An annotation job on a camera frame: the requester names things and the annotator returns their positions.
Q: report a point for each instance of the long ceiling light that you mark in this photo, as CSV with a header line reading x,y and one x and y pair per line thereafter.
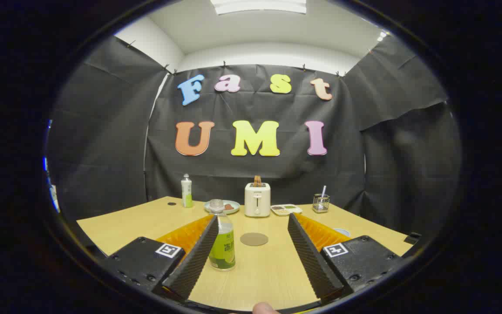
x,y
259,5

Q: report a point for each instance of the brown food pieces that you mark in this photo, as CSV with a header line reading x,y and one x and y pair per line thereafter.
x,y
228,206

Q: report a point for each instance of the small white green bottle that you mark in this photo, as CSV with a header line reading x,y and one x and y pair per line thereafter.
x,y
186,192

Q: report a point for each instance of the round brown coaster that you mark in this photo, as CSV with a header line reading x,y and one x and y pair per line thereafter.
x,y
254,239

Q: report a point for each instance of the small ceiling light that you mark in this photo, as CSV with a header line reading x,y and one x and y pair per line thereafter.
x,y
381,35

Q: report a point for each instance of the green label juice bottle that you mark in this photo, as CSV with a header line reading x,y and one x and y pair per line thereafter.
x,y
225,250

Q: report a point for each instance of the brown bread slice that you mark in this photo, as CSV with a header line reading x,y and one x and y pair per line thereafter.
x,y
257,180

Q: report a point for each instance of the pale green plate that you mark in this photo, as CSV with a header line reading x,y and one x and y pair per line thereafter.
x,y
235,209

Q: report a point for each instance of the white toaster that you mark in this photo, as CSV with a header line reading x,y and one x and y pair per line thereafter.
x,y
257,200

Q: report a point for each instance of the wooden table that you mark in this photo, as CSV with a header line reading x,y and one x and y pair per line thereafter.
x,y
259,279

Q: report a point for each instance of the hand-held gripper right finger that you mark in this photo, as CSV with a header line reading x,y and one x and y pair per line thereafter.
x,y
310,257

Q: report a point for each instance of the white divided snack tray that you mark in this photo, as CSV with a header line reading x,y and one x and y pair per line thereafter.
x,y
286,209

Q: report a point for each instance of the grey cup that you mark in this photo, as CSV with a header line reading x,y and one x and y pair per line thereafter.
x,y
342,231

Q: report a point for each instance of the small black object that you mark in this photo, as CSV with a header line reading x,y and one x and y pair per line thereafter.
x,y
411,239

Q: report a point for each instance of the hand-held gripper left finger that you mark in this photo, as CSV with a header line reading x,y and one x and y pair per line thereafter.
x,y
194,261

